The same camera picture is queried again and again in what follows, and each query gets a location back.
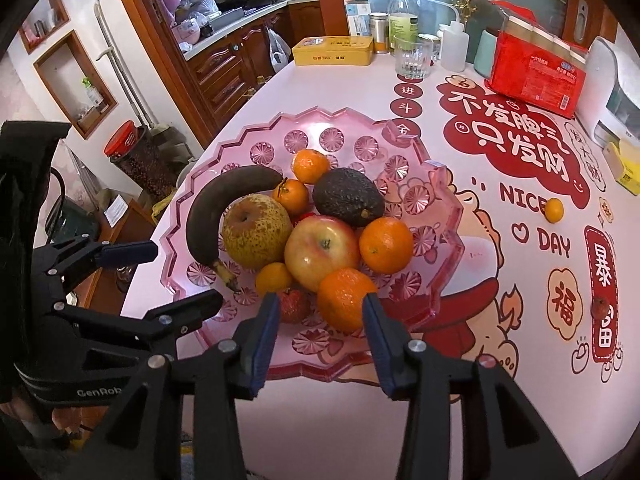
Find overripe brown banana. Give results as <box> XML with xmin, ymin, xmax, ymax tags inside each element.
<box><xmin>186</xmin><ymin>166</ymin><xmax>282</xmax><ymax>292</ymax></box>

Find yellow speckled pear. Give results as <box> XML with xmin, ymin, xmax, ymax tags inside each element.
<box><xmin>222</xmin><ymin>194</ymin><xmax>293</xmax><ymax>271</ymax></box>

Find orange tangerine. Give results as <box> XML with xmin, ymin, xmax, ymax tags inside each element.
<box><xmin>292</xmin><ymin>148</ymin><xmax>331</xmax><ymax>184</ymax></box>
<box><xmin>317</xmin><ymin>268</ymin><xmax>378</xmax><ymax>334</ymax></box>
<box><xmin>272</xmin><ymin>178</ymin><xmax>310</xmax><ymax>217</ymax></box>
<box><xmin>358</xmin><ymin>217</ymin><xmax>413</xmax><ymax>274</ymax></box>

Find red apple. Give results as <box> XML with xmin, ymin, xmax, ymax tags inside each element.
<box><xmin>284</xmin><ymin>214</ymin><xmax>360</xmax><ymax>292</ymax></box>

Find dark green avocado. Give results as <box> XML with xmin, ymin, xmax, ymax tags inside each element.
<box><xmin>312</xmin><ymin>168</ymin><xmax>385</xmax><ymax>228</ymax></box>

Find small yellow tangerine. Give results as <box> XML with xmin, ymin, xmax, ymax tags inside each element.
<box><xmin>255</xmin><ymin>262</ymin><xmax>294</xmax><ymax>297</ymax></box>
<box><xmin>544</xmin><ymin>197</ymin><xmax>564</xmax><ymax>224</ymax></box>

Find red lid glass jar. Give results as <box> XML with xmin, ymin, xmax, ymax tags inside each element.
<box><xmin>103</xmin><ymin>120</ymin><xmax>176</xmax><ymax>202</ymax></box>

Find small red lychee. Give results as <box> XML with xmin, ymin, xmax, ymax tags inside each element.
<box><xmin>590</xmin><ymin>296</ymin><xmax>610</xmax><ymax>322</ymax></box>

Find pink plastic fruit bowl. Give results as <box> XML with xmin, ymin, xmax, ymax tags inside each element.
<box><xmin>160</xmin><ymin>107</ymin><xmax>464</xmax><ymax>382</ymax></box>

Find yellow tissue pack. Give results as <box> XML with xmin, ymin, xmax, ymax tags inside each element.
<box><xmin>603</xmin><ymin>140</ymin><xmax>640</xmax><ymax>196</ymax></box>

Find yellow tin box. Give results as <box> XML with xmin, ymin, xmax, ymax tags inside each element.
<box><xmin>292</xmin><ymin>36</ymin><xmax>373</xmax><ymax>66</ymax></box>

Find white countertop appliance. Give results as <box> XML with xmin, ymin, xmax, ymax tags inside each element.
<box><xmin>576</xmin><ymin>36</ymin><xmax>640</xmax><ymax>148</ymax></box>

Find clear drinking glass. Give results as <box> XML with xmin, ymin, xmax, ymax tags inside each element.
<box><xmin>394</xmin><ymin>37</ymin><xmax>432</xmax><ymax>79</ymax></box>

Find teal cup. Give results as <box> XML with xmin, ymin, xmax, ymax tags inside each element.
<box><xmin>473</xmin><ymin>28</ymin><xmax>498</xmax><ymax>78</ymax></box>

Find red snack package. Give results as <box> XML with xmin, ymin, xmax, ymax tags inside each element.
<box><xmin>488</xmin><ymin>0</ymin><xmax>587</xmax><ymax>118</ymax></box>

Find white blue card box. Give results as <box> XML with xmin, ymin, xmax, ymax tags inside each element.
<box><xmin>344</xmin><ymin>0</ymin><xmax>371</xmax><ymax>37</ymax></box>

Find small metal tin can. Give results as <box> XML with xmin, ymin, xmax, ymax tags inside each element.
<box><xmin>369</xmin><ymin>12</ymin><xmax>390</xmax><ymax>53</ymax></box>

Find small glass jar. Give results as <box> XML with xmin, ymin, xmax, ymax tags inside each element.
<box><xmin>418</xmin><ymin>32</ymin><xmax>442</xmax><ymax>64</ymax></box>

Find white plastic squeeze bottle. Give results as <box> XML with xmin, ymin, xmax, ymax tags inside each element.
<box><xmin>440</xmin><ymin>20</ymin><xmax>470</xmax><ymax>73</ymax></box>

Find clear green-label bottle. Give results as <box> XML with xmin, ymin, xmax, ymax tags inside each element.
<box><xmin>387</xmin><ymin>0</ymin><xmax>419</xmax><ymax>51</ymax></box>

